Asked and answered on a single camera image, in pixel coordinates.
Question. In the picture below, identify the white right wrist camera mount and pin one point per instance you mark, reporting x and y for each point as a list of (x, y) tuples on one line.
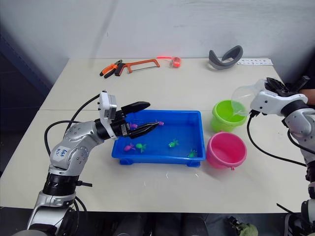
[(268, 103)]

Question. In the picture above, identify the green toy fish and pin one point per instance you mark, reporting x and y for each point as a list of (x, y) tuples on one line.
[(192, 154), (173, 143), (142, 147)]

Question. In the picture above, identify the green plastic bucket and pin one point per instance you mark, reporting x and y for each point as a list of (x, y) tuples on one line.
[(219, 123)]

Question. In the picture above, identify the green and black object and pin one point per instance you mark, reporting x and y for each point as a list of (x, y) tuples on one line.
[(243, 228)]

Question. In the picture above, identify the pink plastic bucket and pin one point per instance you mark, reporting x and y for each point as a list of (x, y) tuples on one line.
[(226, 150)]

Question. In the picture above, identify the person in black shirt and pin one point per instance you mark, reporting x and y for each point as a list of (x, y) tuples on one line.
[(308, 93)]

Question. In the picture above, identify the purple toy fish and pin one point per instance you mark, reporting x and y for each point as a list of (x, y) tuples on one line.
[(134, 126), (161, 123), (129, 147)]

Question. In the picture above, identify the orange hacksaw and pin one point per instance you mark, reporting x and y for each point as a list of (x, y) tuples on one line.
[(137, 64)]

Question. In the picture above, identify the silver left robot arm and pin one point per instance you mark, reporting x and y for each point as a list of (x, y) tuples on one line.
[(78, 134)]

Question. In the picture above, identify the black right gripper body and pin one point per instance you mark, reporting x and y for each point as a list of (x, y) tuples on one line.
[(279, 87)]

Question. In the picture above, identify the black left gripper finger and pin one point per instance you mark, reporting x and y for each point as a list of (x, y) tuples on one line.
[(144, 129), (135, 107)]

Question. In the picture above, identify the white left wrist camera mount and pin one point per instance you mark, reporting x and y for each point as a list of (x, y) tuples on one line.
[(107, 103)]

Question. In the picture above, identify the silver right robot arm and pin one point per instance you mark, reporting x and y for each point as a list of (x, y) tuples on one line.
[(299, 120)]

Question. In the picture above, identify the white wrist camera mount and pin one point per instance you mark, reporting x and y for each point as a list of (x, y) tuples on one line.
[(268, 103), (107, 103)]

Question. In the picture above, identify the white printed paper strip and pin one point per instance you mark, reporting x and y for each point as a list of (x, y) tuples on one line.
[(254, 61)]

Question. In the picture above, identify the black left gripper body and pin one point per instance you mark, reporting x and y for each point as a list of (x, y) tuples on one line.
[(121, 126)]

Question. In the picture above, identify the clear plastic measuring cup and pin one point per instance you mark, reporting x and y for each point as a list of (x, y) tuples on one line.
[(240, 96)]

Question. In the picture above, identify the blue plastic tub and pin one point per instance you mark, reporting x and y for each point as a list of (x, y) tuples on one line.
[(157, 137)]

